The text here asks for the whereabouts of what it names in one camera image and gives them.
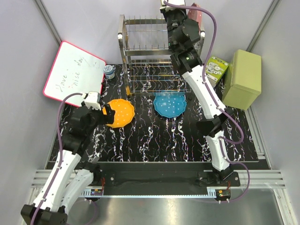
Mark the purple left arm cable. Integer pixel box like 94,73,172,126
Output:
30,92,98,225

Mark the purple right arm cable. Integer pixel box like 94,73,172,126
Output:
163,0,251,203

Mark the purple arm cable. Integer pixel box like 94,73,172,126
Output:
163,0,251,203
30,92,98,225

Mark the green cover book stack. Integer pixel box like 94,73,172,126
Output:
205,56,229,88

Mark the small blue patterned jar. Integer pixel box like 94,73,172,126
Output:
103,65,115,80

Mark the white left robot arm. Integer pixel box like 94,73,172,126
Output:
21,104,115,225

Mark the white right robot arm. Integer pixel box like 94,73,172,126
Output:
160,2,233,186

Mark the pink polka dot plate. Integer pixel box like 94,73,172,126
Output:
187,9,202,29

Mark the pink framed whiteboard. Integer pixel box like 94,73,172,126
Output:
43,41,106,101

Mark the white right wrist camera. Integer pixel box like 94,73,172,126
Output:
160,0,181,13

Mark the black marble pattern mat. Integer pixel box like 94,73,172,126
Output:
81,64,259,163

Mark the green storage box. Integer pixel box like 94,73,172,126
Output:
222,49,262,110

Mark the white slotted cable duct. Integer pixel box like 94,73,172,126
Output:
79,186,216,198

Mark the stainless steel dish rack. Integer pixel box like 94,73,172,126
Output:
117,15,191,98

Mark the orange polka dot plate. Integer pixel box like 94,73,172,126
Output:
107,98,135,128

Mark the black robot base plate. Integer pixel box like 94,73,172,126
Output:
100,162,240,189

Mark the blue polka dot plate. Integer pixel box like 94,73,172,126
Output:
153,92,187,118

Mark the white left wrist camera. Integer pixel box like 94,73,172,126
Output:
81,91,101,110

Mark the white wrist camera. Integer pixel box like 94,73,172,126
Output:
81,91,101,110
160,0,181,13

